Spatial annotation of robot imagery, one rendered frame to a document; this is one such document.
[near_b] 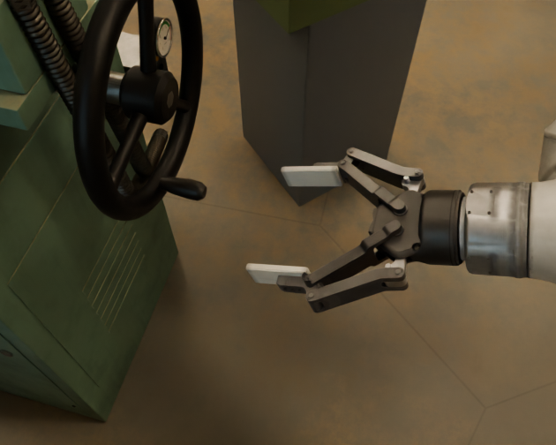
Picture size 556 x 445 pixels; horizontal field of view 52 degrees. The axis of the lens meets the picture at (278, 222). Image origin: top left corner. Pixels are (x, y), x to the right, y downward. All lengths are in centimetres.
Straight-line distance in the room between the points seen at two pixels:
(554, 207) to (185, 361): 99
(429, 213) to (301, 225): 97
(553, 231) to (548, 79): 154
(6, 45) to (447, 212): 43
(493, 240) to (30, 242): 61
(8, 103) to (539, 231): 50
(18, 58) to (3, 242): 29
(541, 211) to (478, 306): 95
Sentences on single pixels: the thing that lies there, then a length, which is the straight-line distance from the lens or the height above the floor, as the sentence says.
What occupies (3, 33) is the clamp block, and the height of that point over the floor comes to 94.
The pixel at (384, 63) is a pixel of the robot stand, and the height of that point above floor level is 40.
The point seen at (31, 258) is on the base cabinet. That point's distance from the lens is 87.
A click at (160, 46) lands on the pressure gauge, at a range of 97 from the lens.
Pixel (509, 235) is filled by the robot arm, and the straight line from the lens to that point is 54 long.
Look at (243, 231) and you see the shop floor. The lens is 150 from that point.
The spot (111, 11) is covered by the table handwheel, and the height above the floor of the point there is 95.
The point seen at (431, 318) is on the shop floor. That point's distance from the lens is 143.
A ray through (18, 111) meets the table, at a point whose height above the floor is 87.
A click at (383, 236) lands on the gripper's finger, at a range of 57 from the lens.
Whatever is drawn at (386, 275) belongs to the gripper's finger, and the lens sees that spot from 55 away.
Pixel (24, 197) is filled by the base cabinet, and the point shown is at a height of 66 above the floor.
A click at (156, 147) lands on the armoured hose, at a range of 90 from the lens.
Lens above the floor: 127
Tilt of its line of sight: 57 degrees down
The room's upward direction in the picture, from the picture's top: straight up
